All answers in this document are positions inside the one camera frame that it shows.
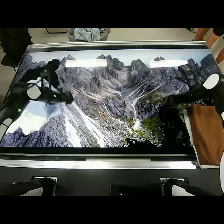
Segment grey garment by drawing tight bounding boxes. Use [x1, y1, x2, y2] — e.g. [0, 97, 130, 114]
[68, 27, 111, 43]

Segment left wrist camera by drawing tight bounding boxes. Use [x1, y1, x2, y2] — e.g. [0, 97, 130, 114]
[45, 58, 62, 88]

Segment brown garment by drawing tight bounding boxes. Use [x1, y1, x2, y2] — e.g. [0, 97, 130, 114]
[187, 103, 224, 166]

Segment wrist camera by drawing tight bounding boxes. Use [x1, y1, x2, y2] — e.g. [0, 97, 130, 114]
[177, 64, 198, 88]
[45, 58, 62, 88]

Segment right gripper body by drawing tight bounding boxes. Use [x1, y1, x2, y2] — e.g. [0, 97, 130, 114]
[167, 91, 197, 107]

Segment person's legs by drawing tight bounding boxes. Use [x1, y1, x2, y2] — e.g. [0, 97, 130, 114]
[193, 27, 224, 65]

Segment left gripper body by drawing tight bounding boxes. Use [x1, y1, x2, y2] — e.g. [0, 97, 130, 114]
[49, 90, 75, 105]

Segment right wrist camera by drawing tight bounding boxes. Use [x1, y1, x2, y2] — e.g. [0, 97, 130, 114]
[177, 64, 198, 88]

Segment silver frame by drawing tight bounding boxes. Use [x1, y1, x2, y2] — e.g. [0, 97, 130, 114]
[0, 39, 224, 197]

